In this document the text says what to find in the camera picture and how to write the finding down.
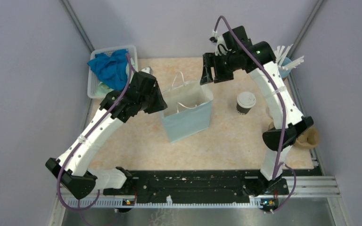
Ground blue straw holder cup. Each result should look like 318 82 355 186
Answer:
279 57 292 80

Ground light blue paper bag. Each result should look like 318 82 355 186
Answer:
160 72 214 143

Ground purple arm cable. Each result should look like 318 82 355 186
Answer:
56 53 138 226
214 15 297 214

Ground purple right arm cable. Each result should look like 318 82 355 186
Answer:
214 15 297 214

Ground white wrapped straws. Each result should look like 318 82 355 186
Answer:
273 44 304 70

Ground white plastic basket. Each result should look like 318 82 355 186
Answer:
87 45 139 99

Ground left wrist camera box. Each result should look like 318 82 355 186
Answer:
141 66 153 75

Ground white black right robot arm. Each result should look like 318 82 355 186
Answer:
200 26 313 196

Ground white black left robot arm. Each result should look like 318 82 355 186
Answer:
45 67 167 200

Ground blue cloth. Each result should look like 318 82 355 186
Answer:
87 49 129 91

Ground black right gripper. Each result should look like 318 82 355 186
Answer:
200 52 239 86

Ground brown pulp cup carrier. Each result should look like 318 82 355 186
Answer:
262 122 320 151

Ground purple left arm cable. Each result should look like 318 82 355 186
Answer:
56 53 138 226

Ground translucent plastic cup lid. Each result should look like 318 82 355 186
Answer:
237 91 256 109

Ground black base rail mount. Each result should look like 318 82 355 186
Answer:
103 168 322 213

